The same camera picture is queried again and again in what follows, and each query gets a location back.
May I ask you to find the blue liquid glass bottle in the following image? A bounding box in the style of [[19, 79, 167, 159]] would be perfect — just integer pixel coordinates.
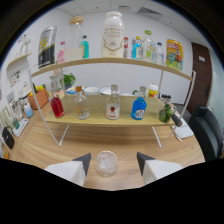
[[130, 85, 148, 121]]

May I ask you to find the orange basket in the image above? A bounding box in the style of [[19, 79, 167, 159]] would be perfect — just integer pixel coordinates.
[[28, 87, 50, 110]]

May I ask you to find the clear bottle red label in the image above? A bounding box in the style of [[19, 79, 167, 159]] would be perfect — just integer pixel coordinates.
[[105, 84, 121, 121]]

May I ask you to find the wooden wall shelf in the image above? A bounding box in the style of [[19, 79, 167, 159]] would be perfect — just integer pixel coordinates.
[[6, 51, 33, 69]]

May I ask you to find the two-tier wooden shelf rack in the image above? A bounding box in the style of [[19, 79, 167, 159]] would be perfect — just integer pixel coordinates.
[[28, 57, 197, 149]]

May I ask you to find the pink small bottle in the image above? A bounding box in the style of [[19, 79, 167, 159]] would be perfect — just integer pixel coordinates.
[[57, 41, 66, 65]]

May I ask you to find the yellow white condiment bottle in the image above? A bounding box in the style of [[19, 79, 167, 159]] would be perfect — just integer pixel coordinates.
[[147, 83, 159, 99]]

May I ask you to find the glass cup with ice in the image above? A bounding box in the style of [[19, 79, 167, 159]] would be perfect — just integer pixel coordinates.
[[95, 150, 119, 178]]

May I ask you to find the red slim bottle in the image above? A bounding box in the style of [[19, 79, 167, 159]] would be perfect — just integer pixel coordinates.
[[123, 36, 130, 59]]

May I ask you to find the green potted plant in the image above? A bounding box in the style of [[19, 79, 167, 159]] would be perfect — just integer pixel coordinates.
[[62, 72, 77, 90]]

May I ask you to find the white pouch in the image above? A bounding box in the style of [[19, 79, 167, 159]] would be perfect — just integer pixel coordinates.
[[173, 124, 195, 140]]

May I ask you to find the teal small bottle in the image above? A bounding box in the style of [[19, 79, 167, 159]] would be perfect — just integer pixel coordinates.
[[81, 34, 90, 60]]

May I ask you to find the white milk bottle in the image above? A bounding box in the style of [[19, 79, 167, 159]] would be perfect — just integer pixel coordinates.
[[101, 10, 125, 59]]

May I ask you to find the green cup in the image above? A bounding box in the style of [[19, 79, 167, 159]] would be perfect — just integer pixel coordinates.
[[12, 118, 21, 130]]

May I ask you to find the light blue small bottle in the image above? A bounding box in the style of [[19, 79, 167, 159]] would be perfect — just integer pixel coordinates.
[[132, 35, 143, 61]]

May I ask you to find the black chair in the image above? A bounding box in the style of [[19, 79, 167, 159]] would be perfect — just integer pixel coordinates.
[[188, 105, 224, 162]]

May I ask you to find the brown door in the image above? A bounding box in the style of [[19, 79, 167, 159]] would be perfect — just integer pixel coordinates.
[[185, 42, 213, 115]]

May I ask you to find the green-cap clear bottle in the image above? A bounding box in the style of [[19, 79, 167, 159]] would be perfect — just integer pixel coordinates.
[[142, 29, 156, 63]]

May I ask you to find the white bowl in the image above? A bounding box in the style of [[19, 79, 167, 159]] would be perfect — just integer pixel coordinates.
[[99, 86, 121, 96], [83, 86, 100, 96]]

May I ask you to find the white tray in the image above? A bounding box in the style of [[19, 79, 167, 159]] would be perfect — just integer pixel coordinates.
[[12, 118, 30, 138]]

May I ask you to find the red liquid glass bottle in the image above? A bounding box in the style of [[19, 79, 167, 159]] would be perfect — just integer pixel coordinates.
[[49, 92, 66, 119]]

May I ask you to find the glass jar of limes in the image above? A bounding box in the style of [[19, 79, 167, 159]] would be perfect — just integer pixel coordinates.
[[157, 103, 176, 124]]

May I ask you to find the black kettle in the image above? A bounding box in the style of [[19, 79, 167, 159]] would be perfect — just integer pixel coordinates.
[[1, 125, 16, 150]]

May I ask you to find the orange-cap small clear bottle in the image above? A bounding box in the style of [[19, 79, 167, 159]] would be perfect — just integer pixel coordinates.
[[74, 85, 91, 120]]

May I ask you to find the dark wooden muddler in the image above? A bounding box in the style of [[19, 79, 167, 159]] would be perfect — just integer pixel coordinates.
[[170, 112, 183, 128]]

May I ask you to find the black silver snack bag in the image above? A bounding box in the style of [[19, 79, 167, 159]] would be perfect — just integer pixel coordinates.
[[37, 25, 58, 69]]

